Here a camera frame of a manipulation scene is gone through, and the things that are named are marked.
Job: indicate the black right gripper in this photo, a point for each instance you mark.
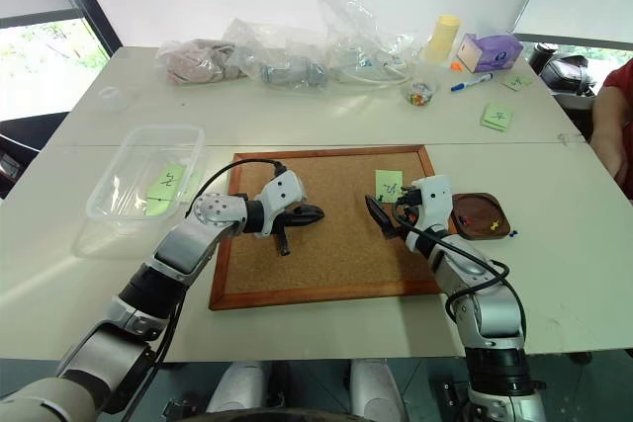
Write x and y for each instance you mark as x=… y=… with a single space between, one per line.
x=408 y=214

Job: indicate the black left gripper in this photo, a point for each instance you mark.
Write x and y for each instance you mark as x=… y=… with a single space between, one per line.
x=283 y=241

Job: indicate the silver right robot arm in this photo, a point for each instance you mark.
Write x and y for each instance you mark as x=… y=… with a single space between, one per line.
x=489 y=313

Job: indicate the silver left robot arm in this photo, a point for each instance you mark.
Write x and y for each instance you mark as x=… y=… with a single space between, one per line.
x=183 y=244

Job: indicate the green sticky note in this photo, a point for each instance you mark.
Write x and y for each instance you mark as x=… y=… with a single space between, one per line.
x=168 y=179
x=386 y=180
x=160 y=207
x=517 y=81

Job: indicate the dark wooden tray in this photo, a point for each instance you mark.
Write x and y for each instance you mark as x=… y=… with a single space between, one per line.
x=482 y=209

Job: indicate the clear jar of pushpins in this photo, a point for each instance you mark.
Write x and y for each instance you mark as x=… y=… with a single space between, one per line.
x=423 y=92

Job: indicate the green sticky note pad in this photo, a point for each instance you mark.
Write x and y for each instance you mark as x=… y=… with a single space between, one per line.
x=496 y=117

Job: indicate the purple tissue box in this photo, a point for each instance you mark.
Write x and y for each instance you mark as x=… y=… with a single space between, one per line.
x=489 y=52

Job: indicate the clear plastic box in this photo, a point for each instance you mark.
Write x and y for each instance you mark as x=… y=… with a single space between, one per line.
x=143 y=145

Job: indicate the wood framed cork board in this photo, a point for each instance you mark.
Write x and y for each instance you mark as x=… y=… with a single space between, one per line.
x=336 y=254

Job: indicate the yellow pushpin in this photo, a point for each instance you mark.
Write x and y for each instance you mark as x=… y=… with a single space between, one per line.
x=493 y=227

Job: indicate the blue whiteboard marker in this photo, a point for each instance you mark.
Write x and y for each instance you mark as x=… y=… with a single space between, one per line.
x=472 y=82

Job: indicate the plastic bag with grey item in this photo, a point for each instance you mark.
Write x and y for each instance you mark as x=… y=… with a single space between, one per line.
x=287 y=68

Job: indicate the small orange plastic piece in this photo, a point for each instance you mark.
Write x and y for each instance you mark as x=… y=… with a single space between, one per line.
x=456 y=66

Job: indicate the yellow paper cup stack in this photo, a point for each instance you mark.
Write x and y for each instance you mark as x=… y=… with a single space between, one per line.
x=440 y=39

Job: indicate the white robot right leg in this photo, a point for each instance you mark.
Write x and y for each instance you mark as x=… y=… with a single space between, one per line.
x=376 y=387

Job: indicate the white robot leg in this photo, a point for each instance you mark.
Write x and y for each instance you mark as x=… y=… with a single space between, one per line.
x=237 y=387
x=376 y=387

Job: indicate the white robot left leg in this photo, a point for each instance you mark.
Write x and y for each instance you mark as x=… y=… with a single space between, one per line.
x=237 y=387

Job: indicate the clear plastic scrap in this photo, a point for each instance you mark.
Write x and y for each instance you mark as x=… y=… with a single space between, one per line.
x=569 y=138

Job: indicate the plastic bag with pink cloth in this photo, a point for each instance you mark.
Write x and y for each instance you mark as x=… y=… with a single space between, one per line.
x=193 y=61

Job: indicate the black bag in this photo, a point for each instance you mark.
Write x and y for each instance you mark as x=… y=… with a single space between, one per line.
x=564 y=77

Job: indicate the person in red shirt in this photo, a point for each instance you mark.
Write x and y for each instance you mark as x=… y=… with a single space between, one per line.
x=615 y=110

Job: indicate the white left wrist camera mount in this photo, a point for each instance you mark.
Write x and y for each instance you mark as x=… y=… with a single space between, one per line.
x=279 y=194

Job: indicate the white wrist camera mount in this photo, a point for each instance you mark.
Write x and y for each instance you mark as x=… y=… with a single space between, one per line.
x=435 y=199
x=279 y=194

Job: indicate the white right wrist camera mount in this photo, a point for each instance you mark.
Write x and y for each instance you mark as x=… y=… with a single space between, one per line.
x=435 y=199

